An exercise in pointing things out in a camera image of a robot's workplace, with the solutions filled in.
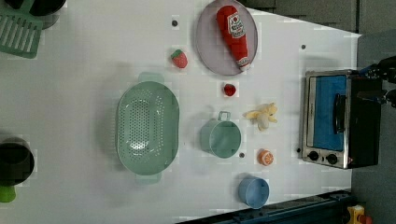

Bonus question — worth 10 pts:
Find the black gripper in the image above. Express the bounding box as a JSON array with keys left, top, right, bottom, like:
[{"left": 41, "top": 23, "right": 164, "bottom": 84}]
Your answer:
[{"left": 357, "top": 56, "right": 396, "bottom": 107}]

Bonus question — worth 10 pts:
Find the yellow plush banana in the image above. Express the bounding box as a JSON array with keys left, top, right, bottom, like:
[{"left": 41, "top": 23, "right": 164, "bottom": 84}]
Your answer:
[{"left": 244, "top": 103, "right": 277, "bottom": 132}]

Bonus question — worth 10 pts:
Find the black toaster oven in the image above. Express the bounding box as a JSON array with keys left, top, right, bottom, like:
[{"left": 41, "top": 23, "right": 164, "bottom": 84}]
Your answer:
[{"left": 302, "top": 70, "right": 382, "bottom": 169}]

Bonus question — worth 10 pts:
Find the orange slice toy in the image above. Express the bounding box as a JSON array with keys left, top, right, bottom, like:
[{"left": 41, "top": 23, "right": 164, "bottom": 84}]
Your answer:
[{"left": 258, "top": 149, "right": 274, "bottom": 166}]

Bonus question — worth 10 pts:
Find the small red strawberry toy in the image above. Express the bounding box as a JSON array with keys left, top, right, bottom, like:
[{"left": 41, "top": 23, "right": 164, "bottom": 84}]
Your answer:
[{"left": 223, "top": 84, "right": 236, "bottom": 96}]

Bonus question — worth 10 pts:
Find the blue cup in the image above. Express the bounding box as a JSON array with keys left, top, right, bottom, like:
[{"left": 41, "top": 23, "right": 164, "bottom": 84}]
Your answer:
[{"left": 238, "top": 175, "right": 269, "bottom": 209}]

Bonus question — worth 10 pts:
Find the grey round plate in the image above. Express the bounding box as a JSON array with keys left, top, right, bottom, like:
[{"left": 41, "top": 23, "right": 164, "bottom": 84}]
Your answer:
[{"left": 195, "top": 0, "right": 258, "bottom": 76}]

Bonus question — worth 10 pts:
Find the red plush ketchup bottle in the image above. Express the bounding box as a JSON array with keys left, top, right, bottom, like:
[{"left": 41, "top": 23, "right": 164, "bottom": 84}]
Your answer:
[{"left": 216, "top": 5, "right": 250, "bottom": 71}]

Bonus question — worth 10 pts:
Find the pink plush strawberry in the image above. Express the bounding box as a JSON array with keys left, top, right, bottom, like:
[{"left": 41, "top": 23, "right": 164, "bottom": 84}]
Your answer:
[{"left": 171, "top": 49, "right": 188, "bottom": 69}]

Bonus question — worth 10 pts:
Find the green oval colander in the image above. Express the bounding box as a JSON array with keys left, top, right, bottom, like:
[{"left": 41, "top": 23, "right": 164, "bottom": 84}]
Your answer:
[{"left": 116, "top": 72, "right": 179, "bottom": 185}]

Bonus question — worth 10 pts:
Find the black cylinder container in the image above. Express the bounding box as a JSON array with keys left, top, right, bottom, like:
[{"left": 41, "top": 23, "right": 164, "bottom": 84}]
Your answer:
[{"left": 1, "top": 0, "right": 66, "bottom": 29}]

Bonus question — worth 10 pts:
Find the green slotted rack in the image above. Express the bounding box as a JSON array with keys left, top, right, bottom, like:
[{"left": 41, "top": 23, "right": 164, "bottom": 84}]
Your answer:
[{"left": 0, "top": 6, "right": 43, "bottom": 59}]

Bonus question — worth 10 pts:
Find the black pot with green base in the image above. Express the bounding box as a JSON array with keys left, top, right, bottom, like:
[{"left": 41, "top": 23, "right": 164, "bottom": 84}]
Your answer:
[{"left": 0, "top": 137, "right": 35, "bottom": 203}]

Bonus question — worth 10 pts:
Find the blue metal frame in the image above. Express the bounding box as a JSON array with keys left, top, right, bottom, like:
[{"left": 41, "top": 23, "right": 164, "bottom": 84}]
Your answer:
[{"left": 177, "top": 190, "right": 357, "bottom": 224}]

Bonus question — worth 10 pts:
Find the green cup with handle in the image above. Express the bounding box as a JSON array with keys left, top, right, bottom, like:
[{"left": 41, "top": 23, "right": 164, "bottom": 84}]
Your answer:
[{"left": 200, "top": 111, "right": 242, "bottom": 159}]

